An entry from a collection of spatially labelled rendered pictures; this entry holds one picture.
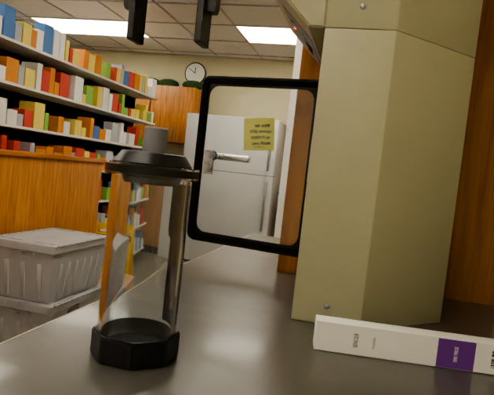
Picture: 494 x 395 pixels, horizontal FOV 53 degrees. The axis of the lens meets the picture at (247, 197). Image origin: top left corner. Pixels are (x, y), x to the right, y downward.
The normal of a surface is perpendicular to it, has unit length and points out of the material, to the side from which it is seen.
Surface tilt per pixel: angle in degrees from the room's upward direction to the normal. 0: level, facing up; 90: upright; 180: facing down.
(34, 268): 96
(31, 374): 0
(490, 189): 90
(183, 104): 90
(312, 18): 90
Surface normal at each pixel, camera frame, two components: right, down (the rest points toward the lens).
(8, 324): -0.22, 0.12
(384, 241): 0.52, 0.11
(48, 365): 0.11, -0.99
